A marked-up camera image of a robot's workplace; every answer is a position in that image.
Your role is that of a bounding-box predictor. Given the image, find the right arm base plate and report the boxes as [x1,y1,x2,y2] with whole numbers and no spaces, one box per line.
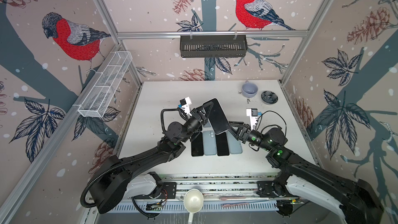
[256,180,297,198]

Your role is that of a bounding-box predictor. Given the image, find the white mesh wall shelf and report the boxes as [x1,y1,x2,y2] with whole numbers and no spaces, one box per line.
[78,51,132,118]

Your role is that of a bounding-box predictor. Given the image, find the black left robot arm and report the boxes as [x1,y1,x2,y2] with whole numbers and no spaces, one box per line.
[80,101,214,214]

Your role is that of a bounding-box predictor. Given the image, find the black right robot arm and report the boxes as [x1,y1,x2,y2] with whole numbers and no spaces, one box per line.
[230,121,384,224]

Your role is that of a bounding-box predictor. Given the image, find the red pen on rail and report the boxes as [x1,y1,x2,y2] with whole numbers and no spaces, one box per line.
[221,202,250,208]

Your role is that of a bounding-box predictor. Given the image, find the black phone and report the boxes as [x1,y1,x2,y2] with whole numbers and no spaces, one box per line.
[216,132,230,157]
[191,132,204,157]
[209,99,231,135]

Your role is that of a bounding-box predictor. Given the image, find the lavender cup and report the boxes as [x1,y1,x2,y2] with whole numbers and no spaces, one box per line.
[241,81,258,99]

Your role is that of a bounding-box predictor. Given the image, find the white ladle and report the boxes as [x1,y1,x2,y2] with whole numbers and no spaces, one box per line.
[183,189,204,224]

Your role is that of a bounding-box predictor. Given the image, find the light blue phone case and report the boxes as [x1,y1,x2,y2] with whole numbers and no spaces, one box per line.
[202,131,217,156]

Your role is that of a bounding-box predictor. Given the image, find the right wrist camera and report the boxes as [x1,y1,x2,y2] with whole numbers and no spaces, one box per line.
[246,108,262,130]

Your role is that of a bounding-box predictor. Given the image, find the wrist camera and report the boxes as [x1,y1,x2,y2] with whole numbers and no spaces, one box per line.
[178,97,192,115]
[246,108,262,130]

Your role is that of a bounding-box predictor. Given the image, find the dark grey small bowl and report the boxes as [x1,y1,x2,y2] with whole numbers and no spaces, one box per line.
[261,91,278,105]

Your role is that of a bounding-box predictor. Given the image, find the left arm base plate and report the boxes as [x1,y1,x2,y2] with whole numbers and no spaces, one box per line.
[134,182,177,200]

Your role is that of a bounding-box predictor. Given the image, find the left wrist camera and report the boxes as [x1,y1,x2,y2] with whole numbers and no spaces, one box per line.
[178,97,192,115]

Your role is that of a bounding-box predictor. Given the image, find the white phone case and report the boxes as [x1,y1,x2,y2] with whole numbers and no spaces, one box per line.
[227,131,243,155]

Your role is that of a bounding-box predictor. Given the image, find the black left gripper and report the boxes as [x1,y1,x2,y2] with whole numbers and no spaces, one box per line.
[180,103,212,144]

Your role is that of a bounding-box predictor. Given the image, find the black hanging wire basket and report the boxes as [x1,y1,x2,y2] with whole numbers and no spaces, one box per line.
[180,35,248,58]

